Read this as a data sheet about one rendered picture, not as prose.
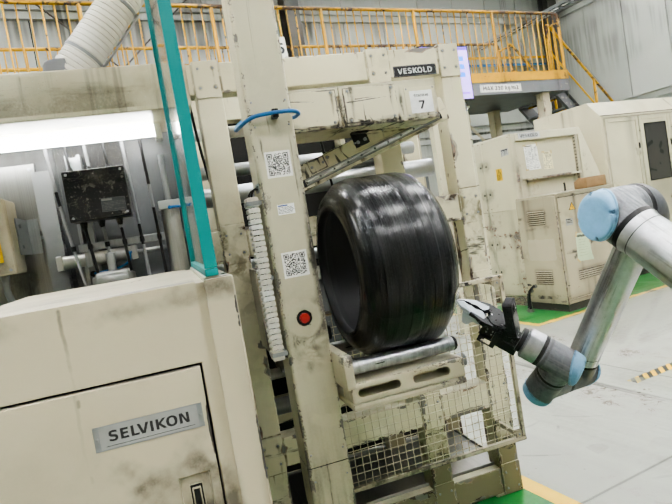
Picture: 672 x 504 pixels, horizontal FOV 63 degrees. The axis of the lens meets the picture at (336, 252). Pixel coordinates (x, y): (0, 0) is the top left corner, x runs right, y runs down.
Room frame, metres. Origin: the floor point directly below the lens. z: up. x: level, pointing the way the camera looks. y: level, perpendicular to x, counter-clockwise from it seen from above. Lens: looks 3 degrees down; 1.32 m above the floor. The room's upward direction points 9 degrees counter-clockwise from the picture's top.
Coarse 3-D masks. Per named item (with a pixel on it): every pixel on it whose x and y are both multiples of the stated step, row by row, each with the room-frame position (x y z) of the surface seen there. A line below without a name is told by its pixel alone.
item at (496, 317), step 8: (488, 312) 1.56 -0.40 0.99; (496, 312) 1.55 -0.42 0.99; (496, 320) 1.53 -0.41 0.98; (504, 320) 1.53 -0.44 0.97; (488, 328) 1.54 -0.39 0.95; (496, 328) 1.52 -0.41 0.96; (504, 328) 1.51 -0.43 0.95; (480, 336) 1.55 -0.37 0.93; (488, 336) 1.55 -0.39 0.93; (496, 336) 1.52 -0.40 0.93; (504, 336) 1.54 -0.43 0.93; (520, 336) 1.52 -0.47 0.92; (496, 344) 1.56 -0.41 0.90; (504, 344) 1.54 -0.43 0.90; (512, 344) 1.54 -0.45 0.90; (520, 344) 1.50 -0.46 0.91; (512, 352) 1.54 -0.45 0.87
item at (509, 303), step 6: (504, 300) 1.50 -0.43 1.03; (510, 300) 1.49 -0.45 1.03; (504, 306) 1.48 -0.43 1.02; (510, 306) 1.47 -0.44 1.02; (516, 306) 1.50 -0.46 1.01; (504, 312) 1.49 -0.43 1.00; (510, 312) 1.48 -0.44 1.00; (516, 312) 1.51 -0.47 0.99; (504, 318) 1.50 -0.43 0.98; (510, 318) 1.49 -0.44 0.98; (516, 318) 1.51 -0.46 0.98; (510, 324) 1.50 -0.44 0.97; (516, 324) 1.51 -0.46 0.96; (510, 330) 1.50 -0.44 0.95; (516, 330) 1.51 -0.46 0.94; (510, 336) 1.51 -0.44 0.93; (516, 336) 1.51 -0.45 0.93
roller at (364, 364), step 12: (408, 348) 1.61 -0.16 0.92; (420, 348) 1.61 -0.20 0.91; (432, 348) 1.62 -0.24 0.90; (444, 348) 1.63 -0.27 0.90; (456, 348) 1.65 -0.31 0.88; (360, 360) 1.56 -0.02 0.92; (372, 360) 1.57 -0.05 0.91; (384, 360) 1.57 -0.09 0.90; (396, 360) 1.58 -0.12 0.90; (408, 360) 1.60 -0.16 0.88; (360, 372) 1.56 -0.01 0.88
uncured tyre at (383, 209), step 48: (336, 192) 1.65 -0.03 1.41; (384, 192) 1.57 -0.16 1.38; (336, 240) 1.97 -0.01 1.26; (384, 240) 1.48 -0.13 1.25; (432, 240) 1.51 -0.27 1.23; (336, 288) 1.96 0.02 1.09; (384, 288) 1.47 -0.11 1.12; (432, 288) 1.51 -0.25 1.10; (384, 336) 1.54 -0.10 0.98; (432, 336) 1.62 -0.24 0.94
